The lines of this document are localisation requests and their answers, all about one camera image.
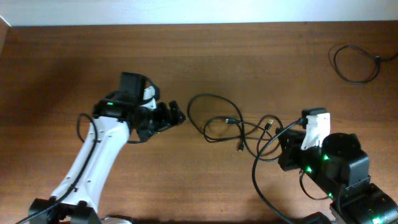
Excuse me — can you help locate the black gold-plug USB cable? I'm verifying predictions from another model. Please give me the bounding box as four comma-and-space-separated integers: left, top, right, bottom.
186, 93, 284, 162

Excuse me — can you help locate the black silver-plug USB cable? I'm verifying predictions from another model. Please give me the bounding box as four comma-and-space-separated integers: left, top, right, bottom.
201, 116, 280, 153

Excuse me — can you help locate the thin black micro-USB cable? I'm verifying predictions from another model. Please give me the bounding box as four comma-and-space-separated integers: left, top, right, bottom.
328, 44, 398, 85

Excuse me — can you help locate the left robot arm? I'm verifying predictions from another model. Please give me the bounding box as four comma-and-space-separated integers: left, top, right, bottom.
21, 72, 186, 223

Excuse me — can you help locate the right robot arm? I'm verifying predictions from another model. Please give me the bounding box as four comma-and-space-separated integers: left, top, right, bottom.
275, 108, 397, 223

